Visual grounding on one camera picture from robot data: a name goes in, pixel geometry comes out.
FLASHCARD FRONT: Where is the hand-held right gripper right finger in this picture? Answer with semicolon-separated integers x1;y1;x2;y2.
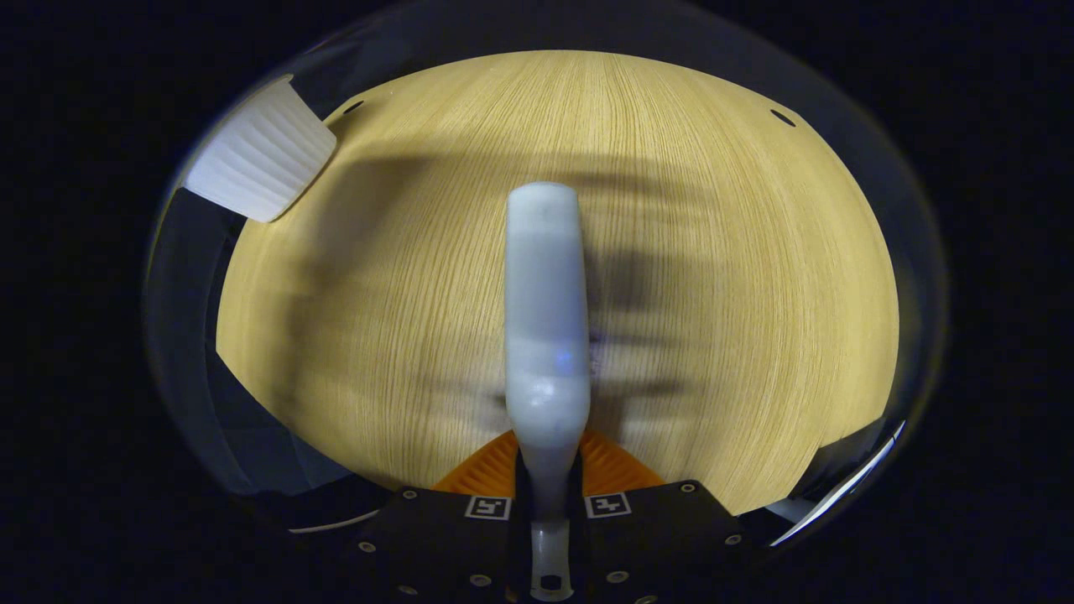
569;430;760;604

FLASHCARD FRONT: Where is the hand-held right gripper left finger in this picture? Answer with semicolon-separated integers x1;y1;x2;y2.
340;430;536;604

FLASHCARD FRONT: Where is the small grey broom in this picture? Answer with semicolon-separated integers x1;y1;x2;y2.
503;181;593;602

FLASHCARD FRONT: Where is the white ribbed garbage bin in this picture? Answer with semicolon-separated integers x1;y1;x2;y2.
184;74;339;224

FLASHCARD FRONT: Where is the wooden desktop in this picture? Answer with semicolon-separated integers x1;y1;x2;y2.
216;49;901;515

